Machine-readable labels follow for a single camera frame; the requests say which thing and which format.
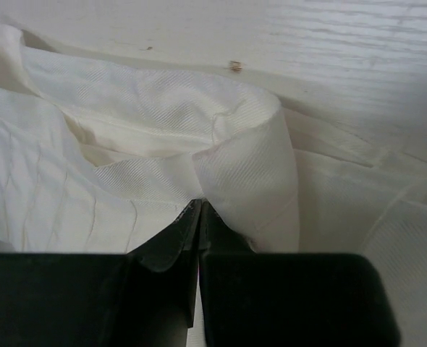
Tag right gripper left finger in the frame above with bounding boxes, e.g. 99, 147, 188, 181
0, 200, 202, 346

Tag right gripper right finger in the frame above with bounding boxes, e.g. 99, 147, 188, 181
200, 202, 401, 346

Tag white pleated skirt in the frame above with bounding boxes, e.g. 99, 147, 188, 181
0, 24, 427, 346

